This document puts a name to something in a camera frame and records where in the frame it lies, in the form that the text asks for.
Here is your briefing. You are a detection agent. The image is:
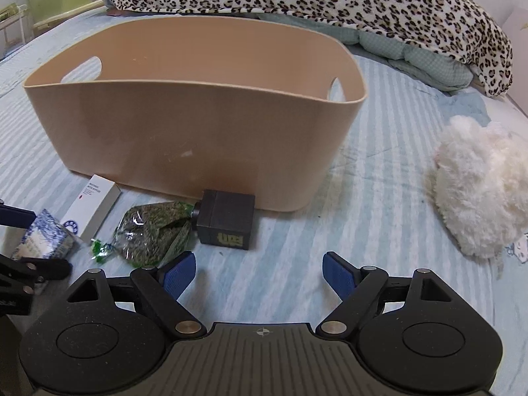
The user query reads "white stool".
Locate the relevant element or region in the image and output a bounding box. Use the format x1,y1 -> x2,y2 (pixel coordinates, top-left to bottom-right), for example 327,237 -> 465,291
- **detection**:
0,2 -> 30,56

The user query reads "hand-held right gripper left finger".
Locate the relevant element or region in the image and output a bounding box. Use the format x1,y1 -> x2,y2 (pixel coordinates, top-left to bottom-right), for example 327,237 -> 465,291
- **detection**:
66,251 -> 207,338

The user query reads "white rectangular carton box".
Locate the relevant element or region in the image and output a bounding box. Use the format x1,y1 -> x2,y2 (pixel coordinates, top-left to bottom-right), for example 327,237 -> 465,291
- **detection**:
62,173 -> 121,241

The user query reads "green checked quilt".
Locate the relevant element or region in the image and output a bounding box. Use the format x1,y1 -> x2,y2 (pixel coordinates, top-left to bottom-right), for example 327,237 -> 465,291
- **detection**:
247,12 -> 475,91

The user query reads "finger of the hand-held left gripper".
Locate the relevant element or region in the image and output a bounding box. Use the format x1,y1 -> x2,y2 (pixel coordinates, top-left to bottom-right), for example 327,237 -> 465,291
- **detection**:
0,202 -> 38,227
0,253 -> 73,283

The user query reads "blue and white patterned packet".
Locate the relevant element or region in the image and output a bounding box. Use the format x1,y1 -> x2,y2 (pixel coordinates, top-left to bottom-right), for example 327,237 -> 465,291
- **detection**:
12,209 -> 79,260

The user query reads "beige plastic storage basket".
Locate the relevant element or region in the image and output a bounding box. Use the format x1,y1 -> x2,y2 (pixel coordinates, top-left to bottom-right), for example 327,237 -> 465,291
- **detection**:
22,16 -> 369,212

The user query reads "green wrapped candy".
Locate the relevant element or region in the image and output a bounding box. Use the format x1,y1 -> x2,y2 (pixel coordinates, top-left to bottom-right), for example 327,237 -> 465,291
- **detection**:
91,238 -> 118,265

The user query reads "clear bag of dried herbs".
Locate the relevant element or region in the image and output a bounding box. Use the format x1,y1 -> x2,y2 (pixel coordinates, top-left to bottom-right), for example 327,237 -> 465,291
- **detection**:
113,200 -> 198,268

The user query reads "dark grey square box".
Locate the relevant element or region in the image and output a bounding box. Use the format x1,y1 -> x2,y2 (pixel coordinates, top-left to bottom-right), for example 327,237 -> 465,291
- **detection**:
192,190 -> 255,251

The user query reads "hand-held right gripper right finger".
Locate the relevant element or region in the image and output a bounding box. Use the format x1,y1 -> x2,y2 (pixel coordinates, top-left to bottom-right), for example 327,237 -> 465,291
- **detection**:
315,251 -> 454,337

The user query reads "white fluffy plush toy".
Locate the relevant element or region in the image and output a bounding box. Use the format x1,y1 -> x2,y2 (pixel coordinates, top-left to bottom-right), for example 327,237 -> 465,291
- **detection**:
433,115 -> 528,261

